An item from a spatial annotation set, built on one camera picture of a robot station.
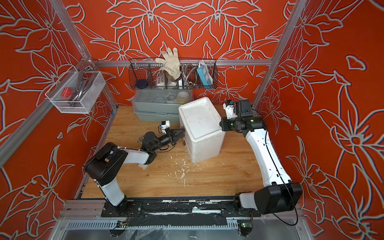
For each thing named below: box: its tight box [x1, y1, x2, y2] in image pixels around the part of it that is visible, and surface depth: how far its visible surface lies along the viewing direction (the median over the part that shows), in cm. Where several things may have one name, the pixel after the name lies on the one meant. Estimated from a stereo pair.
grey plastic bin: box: [132, 89, 193, 123], surface depth 103 cm
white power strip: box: [156, 75, 166, 87], surface depth 95 cm
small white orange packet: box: [138, 163, 148, 170], surface depth 89 cm
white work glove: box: [155, 47, 183, 82], surface depth 90 cm
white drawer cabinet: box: [178, 97, 226, 164], surface depth 81 cm
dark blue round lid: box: [136, 79, 149, 89], surface depth 97 cm
